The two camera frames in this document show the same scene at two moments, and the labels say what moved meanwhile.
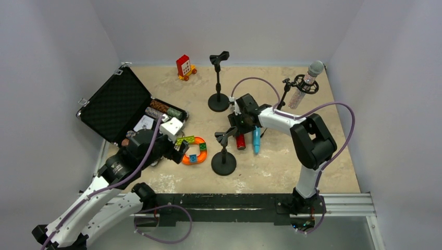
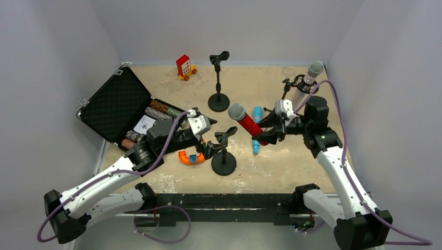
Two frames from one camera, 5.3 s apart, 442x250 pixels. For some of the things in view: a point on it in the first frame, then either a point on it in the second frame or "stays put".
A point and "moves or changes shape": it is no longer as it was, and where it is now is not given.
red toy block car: x=184 y=69 stays put
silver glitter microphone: x=314 y=69 stays put
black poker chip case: x=124 y=104 stays put
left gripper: x=177 y=151 -> x=201 y=144
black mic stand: x=224 y=163 stays put
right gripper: x=236 y=122 -> x=279 y=125
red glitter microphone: x=241 y=141 moves or changes shape
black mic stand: x=219 y=102 stays put
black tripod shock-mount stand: x=307 y=87 stays put
